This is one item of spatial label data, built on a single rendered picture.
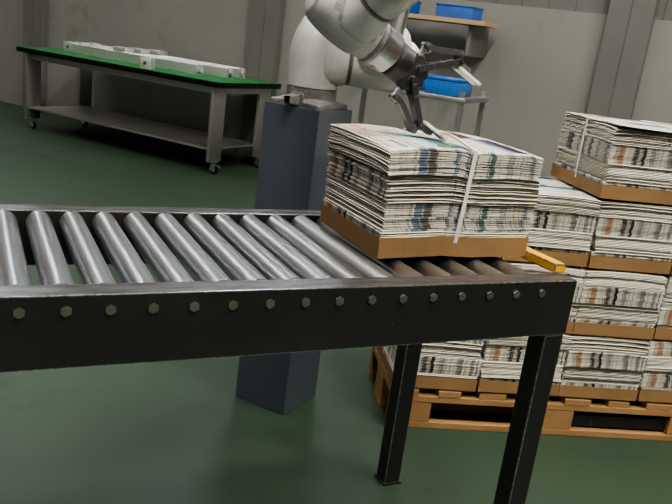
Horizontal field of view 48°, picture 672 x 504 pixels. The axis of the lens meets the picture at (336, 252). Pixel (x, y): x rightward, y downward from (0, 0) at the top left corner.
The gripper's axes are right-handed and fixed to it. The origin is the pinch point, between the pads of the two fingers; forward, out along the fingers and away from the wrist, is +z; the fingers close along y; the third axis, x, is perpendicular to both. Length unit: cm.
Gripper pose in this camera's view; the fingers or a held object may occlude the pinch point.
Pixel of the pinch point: (457, 108)
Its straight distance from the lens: 170.2
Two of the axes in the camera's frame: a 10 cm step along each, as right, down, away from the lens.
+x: 4.2, 3.0, -8.6
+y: -5.3, 8.5, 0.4
